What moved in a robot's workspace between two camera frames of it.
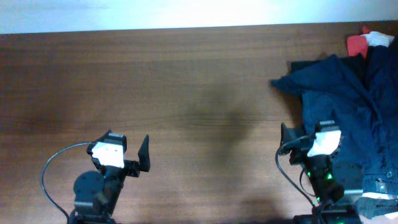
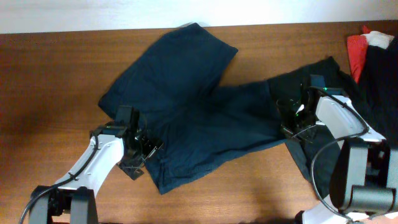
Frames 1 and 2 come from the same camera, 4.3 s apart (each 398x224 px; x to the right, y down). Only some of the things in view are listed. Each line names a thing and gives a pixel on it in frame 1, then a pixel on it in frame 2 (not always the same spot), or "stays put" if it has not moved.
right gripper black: [298, 155] to [286, 127]
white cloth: [375, 38] stays put
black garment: [359, 65] to [316, 151]
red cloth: [358, 44] stays put
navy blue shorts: [359, 95] to [176, 91]
